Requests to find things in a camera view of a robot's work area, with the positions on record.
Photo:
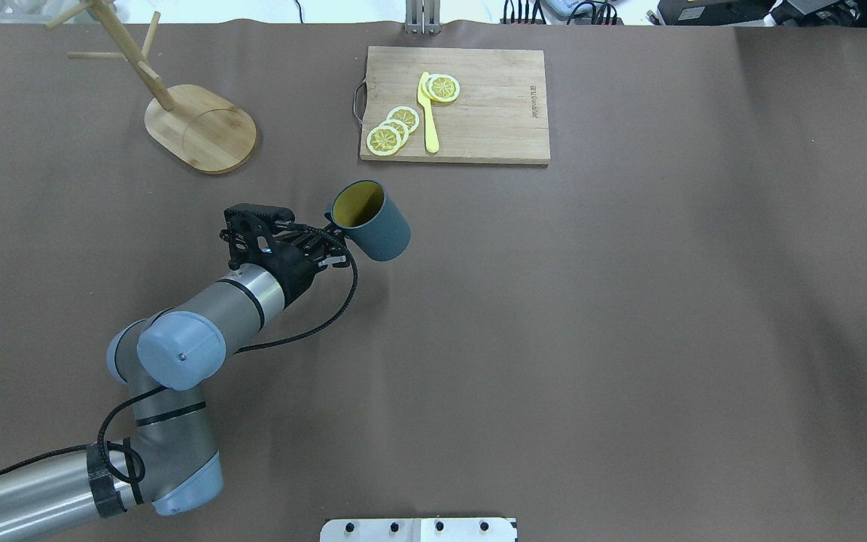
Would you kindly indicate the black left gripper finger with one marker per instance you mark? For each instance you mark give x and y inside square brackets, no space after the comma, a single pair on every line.
[324,247]

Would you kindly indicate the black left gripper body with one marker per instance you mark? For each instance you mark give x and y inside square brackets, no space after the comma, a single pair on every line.
[294,272]

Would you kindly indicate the blue cup yellow inside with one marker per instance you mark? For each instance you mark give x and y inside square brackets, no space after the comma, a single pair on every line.
[367,215]

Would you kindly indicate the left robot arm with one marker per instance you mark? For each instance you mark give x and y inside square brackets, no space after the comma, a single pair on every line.
[158,447]

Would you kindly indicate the wooden cup storage rack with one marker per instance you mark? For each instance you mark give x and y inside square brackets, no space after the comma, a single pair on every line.
[202,129]

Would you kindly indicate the middle overlapping lemon slice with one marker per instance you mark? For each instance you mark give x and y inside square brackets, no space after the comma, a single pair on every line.
[401,129]

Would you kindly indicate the yellow plastic knife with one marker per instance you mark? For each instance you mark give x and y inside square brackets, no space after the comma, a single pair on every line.
[431,141]

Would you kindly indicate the lemon slice nearest knife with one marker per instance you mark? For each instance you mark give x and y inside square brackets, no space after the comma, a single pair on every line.
[406,115]

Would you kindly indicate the lemon slice beside knife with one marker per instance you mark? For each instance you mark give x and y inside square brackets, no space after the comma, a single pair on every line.
[424,88]

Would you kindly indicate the lemon slice under knife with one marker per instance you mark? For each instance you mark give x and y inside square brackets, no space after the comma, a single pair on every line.
[442,88]

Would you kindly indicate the bamboo cutting board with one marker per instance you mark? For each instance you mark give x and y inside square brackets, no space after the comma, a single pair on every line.
[500,116]

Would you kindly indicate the lemon slice near handle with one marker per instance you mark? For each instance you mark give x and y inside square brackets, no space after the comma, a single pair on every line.
[382,142]

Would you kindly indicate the aluminium frame post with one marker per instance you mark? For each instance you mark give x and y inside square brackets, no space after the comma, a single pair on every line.
[422,17]

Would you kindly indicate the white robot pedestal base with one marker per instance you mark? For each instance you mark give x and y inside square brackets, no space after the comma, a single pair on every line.
[491,528]

